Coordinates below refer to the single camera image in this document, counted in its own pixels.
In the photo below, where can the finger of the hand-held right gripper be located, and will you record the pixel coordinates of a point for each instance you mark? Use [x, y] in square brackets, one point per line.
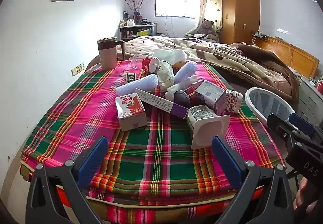
[276, 123]
[300, 120]

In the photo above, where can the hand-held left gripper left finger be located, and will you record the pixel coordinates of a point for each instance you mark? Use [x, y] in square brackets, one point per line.
[92, 161]

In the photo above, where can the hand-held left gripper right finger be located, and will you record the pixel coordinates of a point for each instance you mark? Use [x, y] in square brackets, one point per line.
[227, 161]

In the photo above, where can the white trash bin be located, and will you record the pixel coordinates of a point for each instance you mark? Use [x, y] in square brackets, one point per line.
[267, 105]

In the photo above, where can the white plastic yogurt cup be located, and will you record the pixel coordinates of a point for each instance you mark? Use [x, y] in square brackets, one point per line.
[207, 128]

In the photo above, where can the small patterned drink carton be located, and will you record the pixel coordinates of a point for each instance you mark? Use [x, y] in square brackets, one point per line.
[233, 101]

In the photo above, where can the red white drink carton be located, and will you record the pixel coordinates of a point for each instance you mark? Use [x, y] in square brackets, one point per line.
[130, 113]

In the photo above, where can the white purple drink carton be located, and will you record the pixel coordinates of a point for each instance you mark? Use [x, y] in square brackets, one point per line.
[212, 95]

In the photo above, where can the red drink can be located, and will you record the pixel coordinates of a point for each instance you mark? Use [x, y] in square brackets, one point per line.
[183, 97]

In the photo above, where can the long white purple box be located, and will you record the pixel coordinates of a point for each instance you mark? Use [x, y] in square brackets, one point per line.
[161, 104]

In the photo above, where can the white foam net sleeve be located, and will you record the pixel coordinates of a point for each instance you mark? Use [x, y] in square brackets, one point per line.
[180, 86]

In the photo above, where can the small green box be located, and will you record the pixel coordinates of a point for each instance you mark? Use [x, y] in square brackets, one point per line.
[130, 77]

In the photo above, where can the beige paper cup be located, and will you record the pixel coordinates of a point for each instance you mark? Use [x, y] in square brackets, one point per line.
[165, 75]

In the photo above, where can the clear plastic bottle red label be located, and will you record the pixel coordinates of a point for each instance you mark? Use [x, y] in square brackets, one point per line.
[147, 63]

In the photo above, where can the person's right hand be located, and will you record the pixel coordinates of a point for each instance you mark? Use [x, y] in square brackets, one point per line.
[300, 196]

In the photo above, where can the grey drawer nightstand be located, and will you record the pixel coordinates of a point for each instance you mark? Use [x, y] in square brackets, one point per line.
[307, 97]

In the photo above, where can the pink green plaid blanket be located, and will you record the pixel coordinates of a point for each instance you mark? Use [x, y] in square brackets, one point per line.
[151, 158]

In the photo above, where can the wooden headboard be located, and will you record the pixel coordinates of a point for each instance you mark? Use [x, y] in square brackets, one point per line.
[290, 52]

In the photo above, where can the brown beige fleece blanket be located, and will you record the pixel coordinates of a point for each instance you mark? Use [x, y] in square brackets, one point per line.
[227, 60]

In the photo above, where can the white power strip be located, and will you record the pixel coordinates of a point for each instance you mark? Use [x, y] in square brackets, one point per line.
[258, 34]

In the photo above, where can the pink mug with brown lid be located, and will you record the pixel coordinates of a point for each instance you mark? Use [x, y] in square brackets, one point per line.
[108, 57]

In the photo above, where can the wooden wardrobe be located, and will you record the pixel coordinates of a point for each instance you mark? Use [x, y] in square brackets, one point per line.
[239, 12]

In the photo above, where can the brown teddy bear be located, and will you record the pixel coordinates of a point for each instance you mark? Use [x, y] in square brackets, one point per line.
[207, 28]

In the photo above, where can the white tissue pack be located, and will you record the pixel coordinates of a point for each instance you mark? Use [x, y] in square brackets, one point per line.
[169, 56]

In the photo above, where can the grey shelf unit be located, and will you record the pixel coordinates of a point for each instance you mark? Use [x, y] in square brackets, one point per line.
[136, 33]

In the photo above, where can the row of bottles and jars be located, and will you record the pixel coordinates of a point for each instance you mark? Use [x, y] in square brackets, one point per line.
[131, 21]

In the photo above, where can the window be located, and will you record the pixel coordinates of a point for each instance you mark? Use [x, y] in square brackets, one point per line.
[176, 6]

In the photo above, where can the vase of bare branches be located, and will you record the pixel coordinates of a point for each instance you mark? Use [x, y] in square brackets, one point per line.
[137, 6]

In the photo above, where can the wall socket plate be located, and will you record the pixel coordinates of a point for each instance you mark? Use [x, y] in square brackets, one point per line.
[78, 68]

